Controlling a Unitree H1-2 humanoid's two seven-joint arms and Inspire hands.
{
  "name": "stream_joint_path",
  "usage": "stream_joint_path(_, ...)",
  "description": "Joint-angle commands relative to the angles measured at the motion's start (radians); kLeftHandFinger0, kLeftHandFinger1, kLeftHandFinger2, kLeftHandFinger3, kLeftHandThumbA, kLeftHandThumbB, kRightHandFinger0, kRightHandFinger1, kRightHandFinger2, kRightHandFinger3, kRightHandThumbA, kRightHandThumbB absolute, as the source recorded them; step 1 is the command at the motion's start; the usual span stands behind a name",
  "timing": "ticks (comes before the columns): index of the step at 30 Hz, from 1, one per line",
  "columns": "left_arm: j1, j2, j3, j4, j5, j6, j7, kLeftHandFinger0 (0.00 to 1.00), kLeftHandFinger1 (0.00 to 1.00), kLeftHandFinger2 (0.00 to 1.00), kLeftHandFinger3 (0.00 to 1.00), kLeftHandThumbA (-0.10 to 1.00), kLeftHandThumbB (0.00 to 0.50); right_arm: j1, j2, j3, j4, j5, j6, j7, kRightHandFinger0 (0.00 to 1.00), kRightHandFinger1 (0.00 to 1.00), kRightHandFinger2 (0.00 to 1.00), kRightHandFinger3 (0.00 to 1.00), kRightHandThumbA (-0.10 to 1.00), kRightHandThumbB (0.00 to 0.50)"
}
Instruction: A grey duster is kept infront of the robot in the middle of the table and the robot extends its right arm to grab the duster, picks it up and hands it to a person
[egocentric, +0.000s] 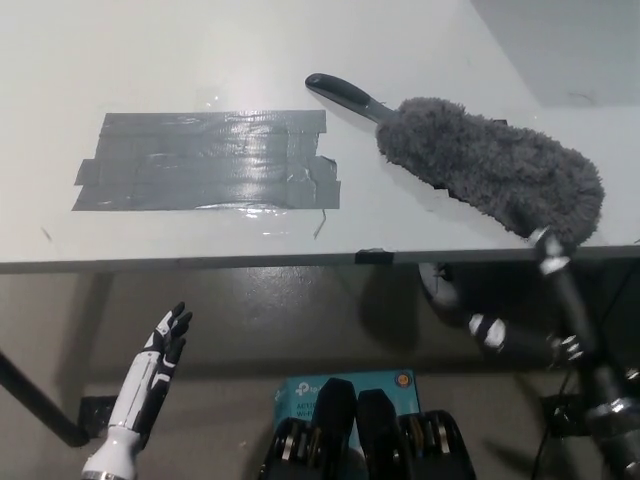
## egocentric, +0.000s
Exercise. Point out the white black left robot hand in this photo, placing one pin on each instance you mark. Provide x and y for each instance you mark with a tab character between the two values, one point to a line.
142	385

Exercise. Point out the grey duct tape patch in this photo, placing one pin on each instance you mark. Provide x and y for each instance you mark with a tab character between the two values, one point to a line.
210	162

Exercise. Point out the black metal table leg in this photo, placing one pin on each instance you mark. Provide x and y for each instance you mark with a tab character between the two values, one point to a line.
40	400

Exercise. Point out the teal cardboard router box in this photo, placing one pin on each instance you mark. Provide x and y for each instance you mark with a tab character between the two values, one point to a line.
305	392

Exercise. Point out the small black tape piece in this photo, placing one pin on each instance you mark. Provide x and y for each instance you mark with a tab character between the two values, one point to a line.
374	256

